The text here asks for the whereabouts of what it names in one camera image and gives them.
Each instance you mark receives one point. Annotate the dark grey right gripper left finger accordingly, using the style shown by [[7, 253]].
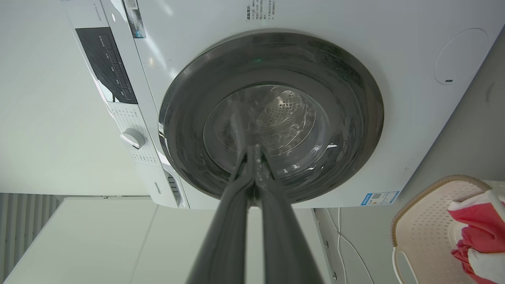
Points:
[[225, 240]]

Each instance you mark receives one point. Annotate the white cabinet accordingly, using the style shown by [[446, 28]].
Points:
[[98, 244]]

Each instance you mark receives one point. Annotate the white front-load washing machine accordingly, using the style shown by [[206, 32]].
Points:
[[315, 23]]

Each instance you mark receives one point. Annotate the beige perforated laundry basket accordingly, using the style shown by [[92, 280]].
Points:
[[424, 232]]

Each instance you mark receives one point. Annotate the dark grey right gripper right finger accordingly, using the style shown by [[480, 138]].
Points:
[[282, 240]]

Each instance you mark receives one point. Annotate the silver washing machine dial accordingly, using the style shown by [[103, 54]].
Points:
[[133, 138]]

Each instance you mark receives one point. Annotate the red and white garment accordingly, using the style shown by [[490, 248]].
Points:
[[479, 232]]

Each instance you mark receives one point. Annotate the round dark washing machine door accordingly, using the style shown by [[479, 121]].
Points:
[[339, 118]]

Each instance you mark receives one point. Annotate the blue energy label sticker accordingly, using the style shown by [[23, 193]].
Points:
[[379, 198]]

